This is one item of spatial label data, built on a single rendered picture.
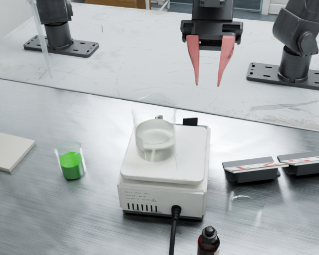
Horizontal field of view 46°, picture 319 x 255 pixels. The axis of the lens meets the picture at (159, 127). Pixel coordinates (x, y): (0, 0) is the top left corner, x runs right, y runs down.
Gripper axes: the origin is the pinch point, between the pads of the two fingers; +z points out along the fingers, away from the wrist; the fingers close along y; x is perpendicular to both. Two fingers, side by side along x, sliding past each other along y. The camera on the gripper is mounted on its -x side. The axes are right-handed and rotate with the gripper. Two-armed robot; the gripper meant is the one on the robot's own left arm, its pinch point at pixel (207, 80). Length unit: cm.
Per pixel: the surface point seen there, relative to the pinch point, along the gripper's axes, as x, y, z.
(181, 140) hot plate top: -3.3, -3.2, 10.9
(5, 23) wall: 134, -125, -71
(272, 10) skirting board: 256, 43, -146
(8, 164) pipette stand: 2.0, -33.9, 16.7
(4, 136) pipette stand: 6.6, -38.4, 11.2
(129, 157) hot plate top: -6.4, -10.3, 14.4
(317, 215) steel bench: 0.3, 18.0, 20.3
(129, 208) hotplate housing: -3.6, -10.1, 21.9
